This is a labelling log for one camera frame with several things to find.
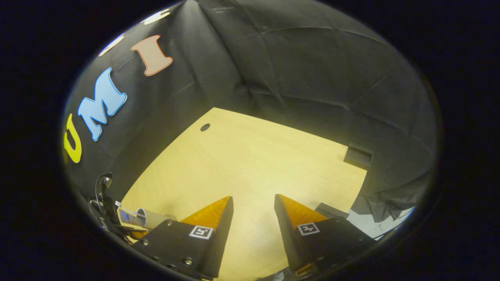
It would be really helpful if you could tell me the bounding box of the white toothpaste tube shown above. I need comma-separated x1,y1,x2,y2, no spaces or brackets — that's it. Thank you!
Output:
118,208,146,228

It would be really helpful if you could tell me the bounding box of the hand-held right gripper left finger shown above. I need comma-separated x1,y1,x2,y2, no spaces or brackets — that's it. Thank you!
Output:
131,196,234,279

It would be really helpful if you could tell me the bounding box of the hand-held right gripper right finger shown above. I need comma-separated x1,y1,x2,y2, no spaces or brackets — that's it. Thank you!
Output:
274,194,375,278

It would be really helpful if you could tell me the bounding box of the white cup with wooden handle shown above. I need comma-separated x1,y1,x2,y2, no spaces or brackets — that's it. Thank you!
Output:
135,208,174,235

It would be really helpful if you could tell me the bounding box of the light wooden desktop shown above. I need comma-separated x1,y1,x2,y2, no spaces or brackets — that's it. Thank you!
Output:
119,107,368,281

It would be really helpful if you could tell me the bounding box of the black box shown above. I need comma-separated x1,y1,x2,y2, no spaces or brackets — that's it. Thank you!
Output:
344,142,373,167

